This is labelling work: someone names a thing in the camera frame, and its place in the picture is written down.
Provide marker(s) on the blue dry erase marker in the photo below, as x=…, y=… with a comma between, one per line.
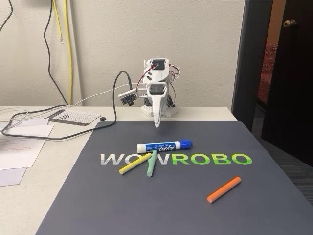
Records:
x=159, y=147

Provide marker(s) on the small black round cap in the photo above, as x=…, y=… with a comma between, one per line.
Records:
x=103, y=119

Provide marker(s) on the green chalk stick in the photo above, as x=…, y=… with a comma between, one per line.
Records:
x=151, y=165

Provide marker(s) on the yellow chalk stick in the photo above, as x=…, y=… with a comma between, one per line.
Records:
x=133, y=165

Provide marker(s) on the ruled white screw sheet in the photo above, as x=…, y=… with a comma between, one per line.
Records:
x=78, y=117

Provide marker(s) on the grey WOWROBO mat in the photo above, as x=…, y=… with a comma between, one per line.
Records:
x=171, y=208

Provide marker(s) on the orange chalk stick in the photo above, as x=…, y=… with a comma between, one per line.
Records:
x=223, y=189

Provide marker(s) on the dark wooden door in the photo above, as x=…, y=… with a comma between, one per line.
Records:
x=293, y=85

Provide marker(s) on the large white paper sheet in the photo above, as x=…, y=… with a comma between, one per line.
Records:
x=22, y=151

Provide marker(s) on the brass door knob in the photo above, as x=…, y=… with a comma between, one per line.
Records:
x=289, y=23

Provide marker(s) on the small white paper sheet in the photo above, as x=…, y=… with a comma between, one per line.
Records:
x=11, y=176

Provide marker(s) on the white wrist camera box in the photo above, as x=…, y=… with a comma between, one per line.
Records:
x=127, y=96

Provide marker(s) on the dark grey door frame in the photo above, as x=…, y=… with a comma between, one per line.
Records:
x=249, y=61

